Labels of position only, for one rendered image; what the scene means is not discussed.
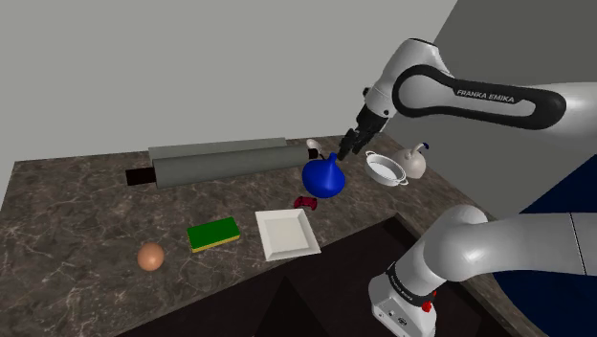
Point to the blue round vase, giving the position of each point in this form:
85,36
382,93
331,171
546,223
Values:
322,179

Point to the beige teapot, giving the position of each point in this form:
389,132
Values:
413,162

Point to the red game controller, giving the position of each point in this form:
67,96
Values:
305,202

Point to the white square plate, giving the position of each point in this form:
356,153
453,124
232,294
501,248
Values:
286,233

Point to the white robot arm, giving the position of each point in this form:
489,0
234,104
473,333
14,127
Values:
471,242

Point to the green and yellow sponge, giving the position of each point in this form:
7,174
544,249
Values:
212,232

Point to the brown egg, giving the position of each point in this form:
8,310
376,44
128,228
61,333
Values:
150,256

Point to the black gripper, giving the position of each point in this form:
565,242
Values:
371,122

